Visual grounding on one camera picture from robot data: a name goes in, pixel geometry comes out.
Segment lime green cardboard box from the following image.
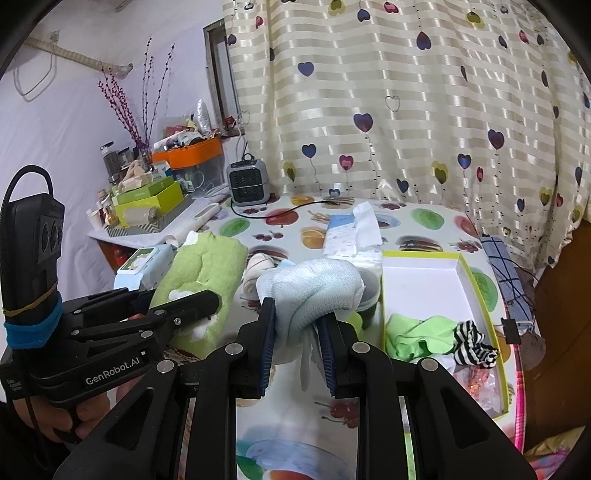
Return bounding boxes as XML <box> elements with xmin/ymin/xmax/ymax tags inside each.
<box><xmin>113</xmin><ymin>182</ymin><xmax>188</xmax><ymax>227</ymax></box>

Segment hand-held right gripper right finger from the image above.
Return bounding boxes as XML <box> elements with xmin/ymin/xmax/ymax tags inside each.
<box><xmin>316</xmin><ymin>316</ymin><xmax>539</xmax><ymax>480</ymax></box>

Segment white box with green rim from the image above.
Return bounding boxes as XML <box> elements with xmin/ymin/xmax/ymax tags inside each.
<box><xmin>381</xmin><ymin>250</ymin><xmax>514</xmax><ymax>421</ymax></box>

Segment wooden wardrobe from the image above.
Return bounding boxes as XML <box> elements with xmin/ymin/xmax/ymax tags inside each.
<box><xmin>522</xmin><ymin>222</ymin><xmax>591</xmax><ymax>453</ymax></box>

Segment plain green cloth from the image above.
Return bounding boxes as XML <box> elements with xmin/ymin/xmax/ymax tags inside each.
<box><xmin>385</xmin><ymin>314</ymin><xmax>458</xmax><ymax>361</ymax></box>

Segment green towel with white patches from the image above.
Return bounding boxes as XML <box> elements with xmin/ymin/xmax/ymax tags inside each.
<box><xmin>148</xmin><ymin>232</ymin><xmax>247</xmax><ymax>358</ymax></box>

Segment red white snack packet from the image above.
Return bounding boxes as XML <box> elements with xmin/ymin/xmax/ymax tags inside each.
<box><xmin>464</xmin><ymin>364</ymin><xmax>506</xmax><ymax>414</ymax></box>

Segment grey space heater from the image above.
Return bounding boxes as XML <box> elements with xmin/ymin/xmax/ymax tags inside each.
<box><xmin>226</xmin><ymin>154</ymin><xmax>273</xmax><ymax>206</ymax></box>

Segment light grey sock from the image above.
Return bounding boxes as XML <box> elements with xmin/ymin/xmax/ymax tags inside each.
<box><xmin>256</xmin><ymin>258</ymin><xmax>366</xmax><ymax>384</ymax></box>

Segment person's left hand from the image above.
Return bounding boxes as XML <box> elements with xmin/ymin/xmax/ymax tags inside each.
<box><xmin>11</xmin><ymin>376</ymin><xmax>144</xmax><ymax>446</ymax></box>

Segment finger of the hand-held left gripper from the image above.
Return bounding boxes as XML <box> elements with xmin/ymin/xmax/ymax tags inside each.
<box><xmin>117</xmin><ymin>290</ymin><xmax>221</xmax><ymax>344</ymax></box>
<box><xmin>60</xmin><ymin>287</ymin><xmax>160</xmax><ymax>324</ymax></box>

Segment white sock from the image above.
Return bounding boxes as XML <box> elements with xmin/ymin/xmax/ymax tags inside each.
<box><xmin>242</xmin><ymin>251</ymin><xmax>282</xmax><ymax>301</ymax></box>

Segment grey chevron patterned box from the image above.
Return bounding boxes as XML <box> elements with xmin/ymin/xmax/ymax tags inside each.
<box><xmin>104</xmin><ymin>196</ymin><xmax>195</xmax><ymax>238</ymax></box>

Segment white rolled sheet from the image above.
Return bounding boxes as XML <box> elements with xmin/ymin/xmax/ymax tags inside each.
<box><xmin>164</xmin><ymin>203</ymin><xmax>222</xmax><ymax>245</ymax></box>

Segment silver foil bag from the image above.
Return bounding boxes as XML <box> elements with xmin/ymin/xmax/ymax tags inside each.
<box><xmin>196</xmin><ymin>98</ymin><xmax>214</xmax><ymax>134</ymax></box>

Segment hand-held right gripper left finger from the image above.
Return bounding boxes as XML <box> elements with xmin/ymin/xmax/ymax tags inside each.
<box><xmin>53</xmin><ymin>298</ymin><xmax>278</xmax><ymax>480</ymax></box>

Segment small striped sock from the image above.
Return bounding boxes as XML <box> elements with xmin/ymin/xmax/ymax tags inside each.
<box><xmin>452</xmin><ymin>320</ymin><xmax>500</xmax><ymax>367</ymax></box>

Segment wet wipes pack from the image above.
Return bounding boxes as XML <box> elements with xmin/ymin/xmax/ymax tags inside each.
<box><xmin>113</xmin><ymin>244</ymin><xmax>178</xmax><ymax>291</ymax></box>

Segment dark lidded jar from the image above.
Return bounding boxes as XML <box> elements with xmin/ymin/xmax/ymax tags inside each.
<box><xmin>358</xmin><ymin>268</ymin><xmax>384</xmax><ymax>330</ymax></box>

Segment heart print striped curtain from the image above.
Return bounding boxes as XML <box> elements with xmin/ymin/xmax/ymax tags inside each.
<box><xmin>222</xmin><ymin>0</ymin><xmax>591</xmax><ymax>271</ymax></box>

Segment blue plaid cloth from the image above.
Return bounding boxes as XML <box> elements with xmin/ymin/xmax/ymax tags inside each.
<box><xmin>480</xmin><ymin>234</ymin><xmax>536</xmax><ymax>324</ymax></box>

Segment white wall pipe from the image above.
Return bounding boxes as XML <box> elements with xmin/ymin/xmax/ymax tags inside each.
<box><xmin>25</xmin><ymin>32</ymin><xmax>134</xmax><ymax>77</ymax></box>

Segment black heater cable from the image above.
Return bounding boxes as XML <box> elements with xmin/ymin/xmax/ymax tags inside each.
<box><xmin>230</xmin><ymin>196</ymin><xmax>356</xmax><ymax>219</ymax></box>

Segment blue white tissue pack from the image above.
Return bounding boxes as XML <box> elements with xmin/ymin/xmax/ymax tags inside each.
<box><xmin>322</xmin><ymin>203</ymin><xmax>384</xmax><ymax>259</ymax></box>

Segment window frame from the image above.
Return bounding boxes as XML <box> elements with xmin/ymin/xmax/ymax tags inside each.
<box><xmin>203</xmin><ymin>21</ymin><xmax>243</xmax><ymax>134</ymax></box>

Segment orange lid storage box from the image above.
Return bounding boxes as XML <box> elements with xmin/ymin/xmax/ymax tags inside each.
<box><xmin>151</xmin><ymin>137</ymin><xmax>225</xmax><ymax>192</ymax></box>

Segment purple decorative twigs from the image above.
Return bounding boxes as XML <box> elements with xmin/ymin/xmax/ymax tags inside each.
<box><xmin>97</xmin><ymin>37</ymin><xmax>177</xmax><ymax>160</ymax></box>

